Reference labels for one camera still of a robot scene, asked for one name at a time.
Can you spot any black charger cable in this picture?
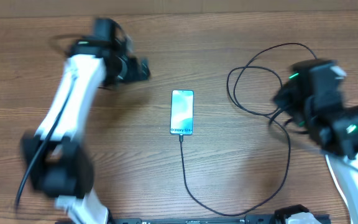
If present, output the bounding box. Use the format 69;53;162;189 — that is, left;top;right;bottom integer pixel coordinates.
178;42;319;217

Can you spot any blue smartphone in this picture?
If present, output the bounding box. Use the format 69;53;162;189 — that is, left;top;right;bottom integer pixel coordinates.
170;90;194;135

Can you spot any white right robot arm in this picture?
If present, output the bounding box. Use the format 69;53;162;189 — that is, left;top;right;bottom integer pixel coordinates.
273;59;358;223

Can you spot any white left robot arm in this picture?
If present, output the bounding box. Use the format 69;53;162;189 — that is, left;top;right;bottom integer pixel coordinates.
14;17;150;223

